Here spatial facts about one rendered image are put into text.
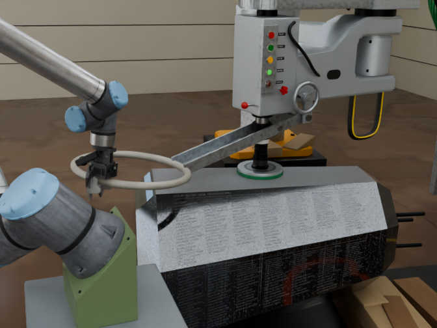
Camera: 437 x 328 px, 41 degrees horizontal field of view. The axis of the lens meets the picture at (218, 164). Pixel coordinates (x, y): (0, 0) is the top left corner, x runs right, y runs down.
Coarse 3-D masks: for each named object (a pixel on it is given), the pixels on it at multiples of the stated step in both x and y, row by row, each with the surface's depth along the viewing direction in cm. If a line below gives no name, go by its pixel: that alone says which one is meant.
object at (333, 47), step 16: (336, 16) 286; (352, 16) 280; (368, 16) 276; (400, 16) 285; (288, 32) 248; (320, 32) 281; (336, 32) 273; (352, 32) 270; (368, 32) 275; (384, 32) 281; (400, 32) 287; (304, 48) 269; (320, 48) 267; (336, 48) 267; (352, 48) 273; (304, 64) 260; (320, 64) 265; (336, 64) 270; (352, 64) 276; (304, 80) 263; (320, 80) 268; (336, 80) 273; (352, 80) 278; (368, 80) 286; (384, 80) 290; (320, 96) 270; (336, 96) 277
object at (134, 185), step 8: (120, 152) 259; (128, 152) 260; (136, 152) 261; (72, 160) 237; (152, 160) 260; (160, 160) 258; (168, 160) 256; (72, 168) 228; (176, 168) 254; (184, 168) 246; (80, 176) 222; (96, 176) 218; (184, 176) 232; (104, 184) 217; (112, 184) 216; (120, 184) 216; (128, 184) 216; (136, 184) 217; (144, 184) 218; (152, 184) 219; (160, 184) 220; (168, 184) 223; (176, 184) 226
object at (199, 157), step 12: (276, 120) 280; (288, 120) 269; (300, 120) 273; (228, 132) 268; (240, 132) 270; (252, 132) 274; (264, 132) 264; (276, 132) 267; (204, 144) 261; (216, 144) 265; (228, 144) 255; (240, 144) 258; (252, 144) 262; (180, 156) 256; (192, 156) 260; (204, 156) 250; (216, 156) 253; (192, 168) 248
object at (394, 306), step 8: (368, 288) 289; (376, 288) 289; (360, 296) 281; (368, 296) 282; (376, 296) 282; (384, 296) 282; (392, 296) 283; (400, 296) 283; (368, 304) 275; (376, 304) 276; (384, 304) 276; (392, 304) 276; (400, 304) 276; (392, 312) 269; (400, 312) 269; (408, 312) 269; (392, 320) 263; (400, 320) 263; (408, 320) 263
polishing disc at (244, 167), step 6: (246, 162) 282; (252, 162) 282; (270, 162) 282; (240, 168) 273; (246, 168) 273; (252, 168) 273; (270, 168) 274; (276, 168) 274; (282, 168) 274; (252, 174) 267; (258, 174) 266; (264, 174) 266; (270, 174) 266; (276, 174) 269
